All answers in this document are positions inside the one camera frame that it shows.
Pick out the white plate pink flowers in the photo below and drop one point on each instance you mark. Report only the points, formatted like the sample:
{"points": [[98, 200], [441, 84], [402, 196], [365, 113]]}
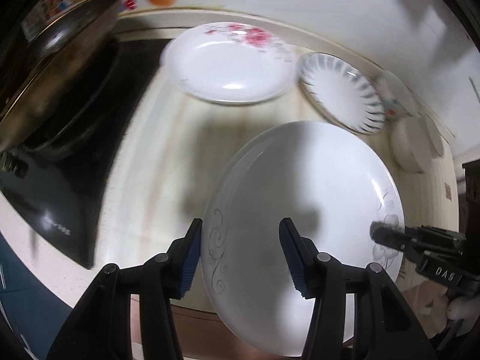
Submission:
{"points": [[230, 63]]}

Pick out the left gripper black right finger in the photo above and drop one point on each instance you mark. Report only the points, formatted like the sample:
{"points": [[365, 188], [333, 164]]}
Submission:
{"points": [[359, 313]]}

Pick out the plain white bowl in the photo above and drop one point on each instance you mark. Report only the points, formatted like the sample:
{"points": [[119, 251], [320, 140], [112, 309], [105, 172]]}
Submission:
{"points": [[410, 146]]}

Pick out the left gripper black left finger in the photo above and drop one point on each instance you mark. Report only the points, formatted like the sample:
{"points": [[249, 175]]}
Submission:
{"points": [[99, 325]]}

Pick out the white bowl red blue dots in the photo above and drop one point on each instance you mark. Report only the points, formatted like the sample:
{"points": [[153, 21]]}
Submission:
{"points": [[396, 97]]}

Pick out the brown label patch on mat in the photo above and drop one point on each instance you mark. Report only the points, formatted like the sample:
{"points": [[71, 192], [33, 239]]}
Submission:
{"points": [[448, 191]]}

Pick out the white gloved hand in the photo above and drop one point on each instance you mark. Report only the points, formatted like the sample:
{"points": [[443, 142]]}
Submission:
{"points": [[443, 309]]}

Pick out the large white plate grey swirls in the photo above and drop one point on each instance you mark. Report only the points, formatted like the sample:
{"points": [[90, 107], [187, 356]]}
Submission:
{"points": [[332, 185]]}

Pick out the black induction cooktop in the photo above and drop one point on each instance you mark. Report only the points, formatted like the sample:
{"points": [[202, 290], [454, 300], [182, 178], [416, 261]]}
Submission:
{"points": [[62, 167]]}

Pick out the white plate blue-grey rim stripes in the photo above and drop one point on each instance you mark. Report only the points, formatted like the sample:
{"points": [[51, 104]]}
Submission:
{"points": [[341, 93]]}

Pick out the striped table mat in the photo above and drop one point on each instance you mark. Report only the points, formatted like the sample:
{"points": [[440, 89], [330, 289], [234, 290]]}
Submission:
{"points": [[176, 146]]}

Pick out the white bowl dark rim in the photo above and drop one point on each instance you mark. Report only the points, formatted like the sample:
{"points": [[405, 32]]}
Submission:
{"points": [[434, 136]]}

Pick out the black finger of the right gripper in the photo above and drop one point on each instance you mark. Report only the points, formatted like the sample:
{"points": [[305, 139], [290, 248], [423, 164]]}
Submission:
{"points": [[389, 237]]}

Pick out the black frying pan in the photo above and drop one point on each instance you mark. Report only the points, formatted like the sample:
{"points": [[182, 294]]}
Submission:
{"points": [[33, 73]]}

